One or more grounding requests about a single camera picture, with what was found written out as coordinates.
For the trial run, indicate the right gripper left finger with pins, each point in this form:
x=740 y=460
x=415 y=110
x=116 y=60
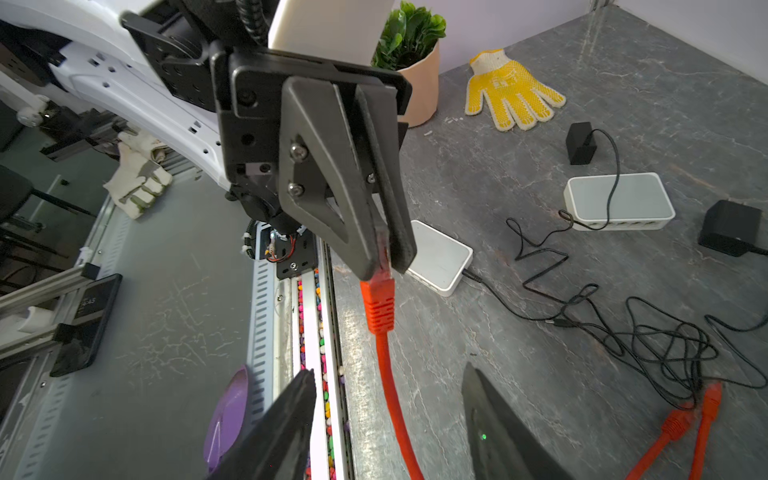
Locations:
x=278 y=446

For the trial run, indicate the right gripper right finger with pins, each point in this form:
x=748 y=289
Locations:
x=501 y=446

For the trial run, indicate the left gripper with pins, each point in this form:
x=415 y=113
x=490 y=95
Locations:
x=305 y=141

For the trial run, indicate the black power adapter with cable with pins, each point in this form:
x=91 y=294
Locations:
x=576 y=277

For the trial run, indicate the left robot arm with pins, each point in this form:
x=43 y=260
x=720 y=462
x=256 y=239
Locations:
x=80 y=47

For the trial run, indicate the purple object at bottom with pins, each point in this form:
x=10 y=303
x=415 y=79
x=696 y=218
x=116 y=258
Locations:
x=227 y=420

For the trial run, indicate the potted green plant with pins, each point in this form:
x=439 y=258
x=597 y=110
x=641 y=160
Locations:
x=409 y=44

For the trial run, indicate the yellow work glove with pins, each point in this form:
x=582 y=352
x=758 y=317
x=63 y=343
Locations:
x=513 y=95

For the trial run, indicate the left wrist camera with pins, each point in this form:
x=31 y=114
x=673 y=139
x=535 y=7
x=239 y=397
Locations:
x=340 y=30

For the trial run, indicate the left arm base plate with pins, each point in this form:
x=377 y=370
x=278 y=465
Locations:
x=292 y=254

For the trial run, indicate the black phone on frame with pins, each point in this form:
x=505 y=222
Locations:
x=80 y=341

